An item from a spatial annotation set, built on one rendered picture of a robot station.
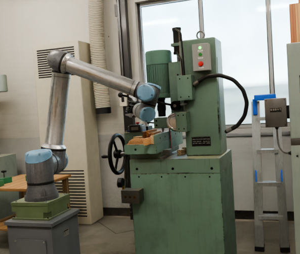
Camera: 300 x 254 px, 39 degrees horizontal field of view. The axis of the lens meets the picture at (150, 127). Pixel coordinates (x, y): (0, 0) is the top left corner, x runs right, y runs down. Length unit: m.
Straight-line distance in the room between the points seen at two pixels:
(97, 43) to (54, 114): 1.78
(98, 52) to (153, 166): 1.86
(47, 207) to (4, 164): 2.32
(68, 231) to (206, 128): 1.02
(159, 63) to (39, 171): 1.01
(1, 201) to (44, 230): 2.28
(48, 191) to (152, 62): 1.03
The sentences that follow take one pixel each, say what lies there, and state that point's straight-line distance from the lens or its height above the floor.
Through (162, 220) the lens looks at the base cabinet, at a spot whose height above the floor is 0.41.
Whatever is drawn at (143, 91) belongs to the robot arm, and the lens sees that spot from 2.23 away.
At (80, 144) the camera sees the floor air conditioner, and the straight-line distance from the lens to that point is 4.14.
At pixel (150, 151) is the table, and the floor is 0.85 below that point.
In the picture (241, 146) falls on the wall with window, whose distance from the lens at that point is 3.97.
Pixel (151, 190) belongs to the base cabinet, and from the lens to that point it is 2.64.
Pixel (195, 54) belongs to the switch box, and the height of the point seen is 1.42.
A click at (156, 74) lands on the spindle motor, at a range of 2.70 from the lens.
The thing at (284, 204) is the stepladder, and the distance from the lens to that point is 3.28.
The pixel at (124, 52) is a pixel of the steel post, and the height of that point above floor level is 1.66.
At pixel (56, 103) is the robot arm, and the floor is 1.18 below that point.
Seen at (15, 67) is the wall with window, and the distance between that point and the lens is 4.88.
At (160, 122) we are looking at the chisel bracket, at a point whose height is 1.02.
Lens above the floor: 1.13
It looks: 3 degrees down
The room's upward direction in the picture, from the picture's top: 4 degrees counter-clockwise
